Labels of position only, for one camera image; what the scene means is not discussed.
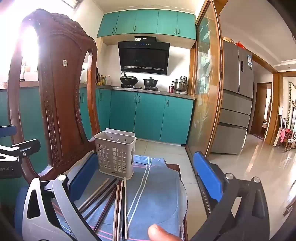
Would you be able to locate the brown doorway frame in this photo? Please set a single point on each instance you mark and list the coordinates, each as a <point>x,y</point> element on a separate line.
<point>257,109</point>

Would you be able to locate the kitchen countertop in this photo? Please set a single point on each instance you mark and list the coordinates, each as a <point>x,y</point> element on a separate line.
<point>175,94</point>

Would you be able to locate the black wok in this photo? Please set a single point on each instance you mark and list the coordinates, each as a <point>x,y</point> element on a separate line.
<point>129,80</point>

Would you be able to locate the carved wooden chair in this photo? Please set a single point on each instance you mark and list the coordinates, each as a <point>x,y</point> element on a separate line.
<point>60,104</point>

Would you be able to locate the black lidded pot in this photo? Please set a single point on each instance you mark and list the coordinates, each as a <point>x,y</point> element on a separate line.
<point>150,83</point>

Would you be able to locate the pink cloth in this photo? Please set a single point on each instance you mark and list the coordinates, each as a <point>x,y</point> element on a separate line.
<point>282,135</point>

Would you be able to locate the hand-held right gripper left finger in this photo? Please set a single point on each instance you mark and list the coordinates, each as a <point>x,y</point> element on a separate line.
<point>83,178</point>

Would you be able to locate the teal wall cabinets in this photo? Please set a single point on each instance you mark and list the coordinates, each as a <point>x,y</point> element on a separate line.
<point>148,22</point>

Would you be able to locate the silver refrigerator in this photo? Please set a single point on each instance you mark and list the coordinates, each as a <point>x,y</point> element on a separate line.
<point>233,92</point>

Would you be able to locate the red bag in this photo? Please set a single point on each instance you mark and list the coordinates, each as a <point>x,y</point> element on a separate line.
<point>240,45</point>

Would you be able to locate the wooden dining chairs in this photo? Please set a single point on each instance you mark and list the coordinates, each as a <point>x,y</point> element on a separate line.
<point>289,139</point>

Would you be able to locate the gas stove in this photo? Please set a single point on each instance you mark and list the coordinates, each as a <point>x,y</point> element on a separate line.
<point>138,88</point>

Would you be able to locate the large steel pot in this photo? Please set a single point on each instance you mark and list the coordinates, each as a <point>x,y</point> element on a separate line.
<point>180,85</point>

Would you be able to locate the teal base cabinets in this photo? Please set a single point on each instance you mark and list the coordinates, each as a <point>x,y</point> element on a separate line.
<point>150,115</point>

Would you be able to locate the pile of mixed chopsticks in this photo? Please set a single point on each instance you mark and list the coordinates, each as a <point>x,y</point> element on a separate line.
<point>116,213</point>

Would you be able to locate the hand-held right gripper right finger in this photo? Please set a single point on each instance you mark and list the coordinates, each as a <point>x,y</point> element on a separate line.
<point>205,178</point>

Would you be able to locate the cream chopstick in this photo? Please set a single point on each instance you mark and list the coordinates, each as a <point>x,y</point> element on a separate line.
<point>125,208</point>

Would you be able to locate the glass sliding door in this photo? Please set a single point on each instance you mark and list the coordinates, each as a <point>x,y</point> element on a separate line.
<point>204,81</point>

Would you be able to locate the red bottle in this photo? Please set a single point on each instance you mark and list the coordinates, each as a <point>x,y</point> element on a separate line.
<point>171,89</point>

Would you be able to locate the small steel pot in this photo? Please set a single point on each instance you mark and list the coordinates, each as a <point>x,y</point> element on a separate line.
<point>183,77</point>

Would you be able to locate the row of condiment bottles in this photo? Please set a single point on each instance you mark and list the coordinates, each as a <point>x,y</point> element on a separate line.
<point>104,80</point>

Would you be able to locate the grey plastic utensil holder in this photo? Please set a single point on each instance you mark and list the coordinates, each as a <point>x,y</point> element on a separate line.
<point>108,141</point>

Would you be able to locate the person's right hand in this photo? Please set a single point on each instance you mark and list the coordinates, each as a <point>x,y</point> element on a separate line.
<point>161,234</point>

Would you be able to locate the blue striped towel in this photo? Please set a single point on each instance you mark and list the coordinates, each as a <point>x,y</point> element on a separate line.
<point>152,185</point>

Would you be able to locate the green vine plant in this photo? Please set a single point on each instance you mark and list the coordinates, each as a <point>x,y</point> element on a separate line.
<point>291,95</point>

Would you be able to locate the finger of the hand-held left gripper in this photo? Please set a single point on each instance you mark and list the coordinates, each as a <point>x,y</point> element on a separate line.
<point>8,132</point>
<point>27,146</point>

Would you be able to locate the black range hood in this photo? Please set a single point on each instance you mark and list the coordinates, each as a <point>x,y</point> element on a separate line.
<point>143,58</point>

